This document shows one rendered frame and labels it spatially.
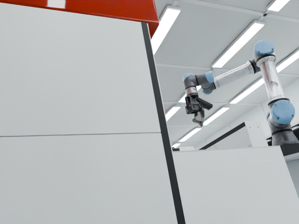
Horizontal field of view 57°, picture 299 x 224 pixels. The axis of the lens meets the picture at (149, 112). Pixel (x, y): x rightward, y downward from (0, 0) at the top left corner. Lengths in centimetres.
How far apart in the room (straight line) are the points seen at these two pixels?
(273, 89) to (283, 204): 72
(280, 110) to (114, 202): 117
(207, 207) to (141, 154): 38
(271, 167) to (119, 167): 72
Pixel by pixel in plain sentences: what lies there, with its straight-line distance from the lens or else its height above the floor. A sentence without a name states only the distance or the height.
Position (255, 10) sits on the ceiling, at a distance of 369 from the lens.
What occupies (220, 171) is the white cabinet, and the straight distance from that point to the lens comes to 107.
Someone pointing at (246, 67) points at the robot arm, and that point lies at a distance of 193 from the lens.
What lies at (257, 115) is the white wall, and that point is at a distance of 665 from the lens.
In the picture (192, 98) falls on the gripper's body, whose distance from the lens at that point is 173.
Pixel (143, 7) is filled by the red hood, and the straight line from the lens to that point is 103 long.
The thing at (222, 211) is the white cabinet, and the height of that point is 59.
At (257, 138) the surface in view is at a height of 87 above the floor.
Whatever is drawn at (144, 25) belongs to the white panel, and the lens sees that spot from 97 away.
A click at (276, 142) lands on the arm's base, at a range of 173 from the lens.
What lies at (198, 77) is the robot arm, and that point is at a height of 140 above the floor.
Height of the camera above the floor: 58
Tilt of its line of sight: 23 degrees up
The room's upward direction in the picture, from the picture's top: 10 degrees counter-clockwise
